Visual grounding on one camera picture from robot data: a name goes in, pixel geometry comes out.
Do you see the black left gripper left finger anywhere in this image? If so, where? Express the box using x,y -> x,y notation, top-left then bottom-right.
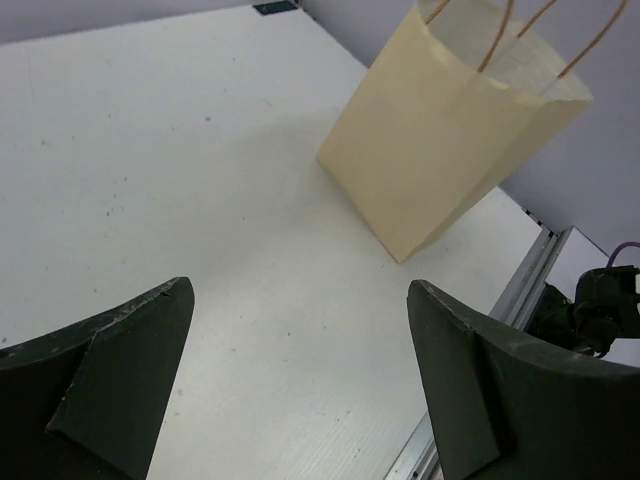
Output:
1,277 -> 194,479

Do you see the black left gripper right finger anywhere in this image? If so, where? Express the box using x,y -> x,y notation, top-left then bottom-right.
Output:
407,280 -> 639,479

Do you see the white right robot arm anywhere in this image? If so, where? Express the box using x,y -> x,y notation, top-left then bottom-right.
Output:
572,265 -> 639,358

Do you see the brown paper bag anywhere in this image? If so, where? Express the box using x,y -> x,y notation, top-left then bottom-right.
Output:
317,1 -> 593,262

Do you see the right black XDOF label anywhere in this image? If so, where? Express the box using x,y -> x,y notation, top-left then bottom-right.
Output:
253,0 -> 299,16

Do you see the aluminium table frame rail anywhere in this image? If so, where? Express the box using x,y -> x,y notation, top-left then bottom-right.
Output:
384,204 -> 574,480

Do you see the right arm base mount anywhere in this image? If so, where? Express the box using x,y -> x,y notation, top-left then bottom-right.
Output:
525,285 -> 576,350

